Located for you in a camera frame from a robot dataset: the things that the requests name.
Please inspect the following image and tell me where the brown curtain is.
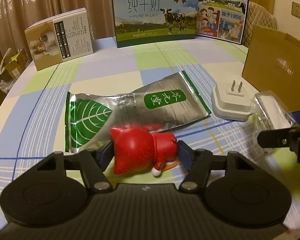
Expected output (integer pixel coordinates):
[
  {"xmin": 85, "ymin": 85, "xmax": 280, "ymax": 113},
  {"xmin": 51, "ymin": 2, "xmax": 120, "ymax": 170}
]
[{"xmin": 0, "ymin": 0, "xmax": 112, "ymax": 53}]

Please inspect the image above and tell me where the red pig figurine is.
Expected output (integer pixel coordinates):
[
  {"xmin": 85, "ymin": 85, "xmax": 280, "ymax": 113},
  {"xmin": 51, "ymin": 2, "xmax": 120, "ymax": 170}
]
[{"xmin": 110, "ymin": 127, "xmax": 178, "ymax": 177}]

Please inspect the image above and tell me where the blue milk carton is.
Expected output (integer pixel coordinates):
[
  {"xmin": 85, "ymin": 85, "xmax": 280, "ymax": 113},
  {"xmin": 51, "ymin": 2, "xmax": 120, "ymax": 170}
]
[{"xmin": 196, "ymin": 0, "xmax": 249, "ymax": 44}]

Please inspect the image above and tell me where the silver green tea pouch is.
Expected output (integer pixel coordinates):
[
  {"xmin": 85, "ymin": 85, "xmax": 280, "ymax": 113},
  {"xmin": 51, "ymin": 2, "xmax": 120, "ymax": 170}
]
[{"xmin": 65, "ymin": 70, "xmax": 211, "ymax": 153}]

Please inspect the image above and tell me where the green pure milk carton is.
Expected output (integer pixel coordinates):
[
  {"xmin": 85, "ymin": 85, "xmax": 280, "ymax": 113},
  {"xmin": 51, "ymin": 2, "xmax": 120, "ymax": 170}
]
[{"xmin": 109, "ymin": 0, "xmax": 198, "ymax": 48}]

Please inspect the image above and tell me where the white plug adapter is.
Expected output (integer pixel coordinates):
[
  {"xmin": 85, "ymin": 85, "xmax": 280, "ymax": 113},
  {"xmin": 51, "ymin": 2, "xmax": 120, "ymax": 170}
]
[{"xmin": 211, "ymin": 80, "xmax": 252, "ymax": 122}]

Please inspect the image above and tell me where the plaid bed sheet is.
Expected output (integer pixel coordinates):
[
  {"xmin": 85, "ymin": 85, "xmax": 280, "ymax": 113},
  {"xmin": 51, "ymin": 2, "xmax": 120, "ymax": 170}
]
[{"xmin": 0, "ymin": 37, "xmax": 300, "ymax": 229}]

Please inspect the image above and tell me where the white beige product box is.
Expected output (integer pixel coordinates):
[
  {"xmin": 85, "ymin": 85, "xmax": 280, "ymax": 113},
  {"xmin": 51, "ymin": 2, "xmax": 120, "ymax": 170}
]
[{"xmin": 24, "ymin": 8, "xmax": 93, "ymax": 71}]

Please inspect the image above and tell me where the quilted beige chair cover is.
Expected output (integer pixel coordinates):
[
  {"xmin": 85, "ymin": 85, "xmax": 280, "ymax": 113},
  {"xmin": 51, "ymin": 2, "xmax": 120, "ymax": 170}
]
[{"xmin": 243, "ymin": 2, "xmax": 278, "ymax": 48}]

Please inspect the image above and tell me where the open brown cardboard box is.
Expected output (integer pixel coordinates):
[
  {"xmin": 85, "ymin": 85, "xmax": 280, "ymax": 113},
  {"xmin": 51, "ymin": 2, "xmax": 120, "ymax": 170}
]
[{"xmin": 242, "ymin": 25, "xmax": 300, "ymax": 112}]

